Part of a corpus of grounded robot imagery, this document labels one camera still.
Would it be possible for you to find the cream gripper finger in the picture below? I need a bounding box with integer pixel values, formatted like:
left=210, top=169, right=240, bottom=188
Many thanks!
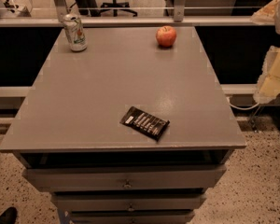
left=251, top=0, right=280, bottom=24
left=253, top=46, right=280, bottom=104

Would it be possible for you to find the red apple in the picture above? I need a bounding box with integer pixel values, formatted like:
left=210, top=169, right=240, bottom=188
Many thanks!
left=156, top=26, right=176, bottom=48

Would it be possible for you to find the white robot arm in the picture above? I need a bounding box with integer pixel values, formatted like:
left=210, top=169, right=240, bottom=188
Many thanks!
left=250, top=0, right=280, bottom=105

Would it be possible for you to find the black rxbar chocolate wrapper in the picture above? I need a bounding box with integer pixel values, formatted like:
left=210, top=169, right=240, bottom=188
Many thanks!
left=120, top=106, right=170, bottom=141

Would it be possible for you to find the top grey drawer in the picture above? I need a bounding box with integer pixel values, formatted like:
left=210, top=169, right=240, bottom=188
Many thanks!
left=23, top=164, right=226, bottom=192

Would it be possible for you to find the grey drawer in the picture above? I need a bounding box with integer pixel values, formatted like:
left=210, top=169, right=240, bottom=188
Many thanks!
left=70, top=210, right=194, bottom=224
left=23, top=164, right=226, bottom=192
left=52, top=193, right=206, bottom=212

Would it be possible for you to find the grey drawer cabinet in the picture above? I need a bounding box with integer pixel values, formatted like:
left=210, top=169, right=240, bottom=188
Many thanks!
left=0, top=26, right=247, bottom=224

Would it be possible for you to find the white green soda can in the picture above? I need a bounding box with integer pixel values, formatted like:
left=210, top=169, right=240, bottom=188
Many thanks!
left=63, top=13, right=87, bottom=52

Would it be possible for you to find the bottom grey drawer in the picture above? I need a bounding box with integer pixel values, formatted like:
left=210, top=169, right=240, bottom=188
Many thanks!
left=70, top=210, right=194, bottom=224

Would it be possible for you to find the middle grey drawer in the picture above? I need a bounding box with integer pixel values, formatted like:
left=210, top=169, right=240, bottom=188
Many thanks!
left=52, top=193, right=206, bottom=212

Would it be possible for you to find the black shoe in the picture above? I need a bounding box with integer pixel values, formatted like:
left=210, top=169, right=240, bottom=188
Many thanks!
left=0, top=207, right=18, bottom=224

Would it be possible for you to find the white cable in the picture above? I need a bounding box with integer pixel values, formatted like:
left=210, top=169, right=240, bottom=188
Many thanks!
left=227, top=97, right=261, bottom=111

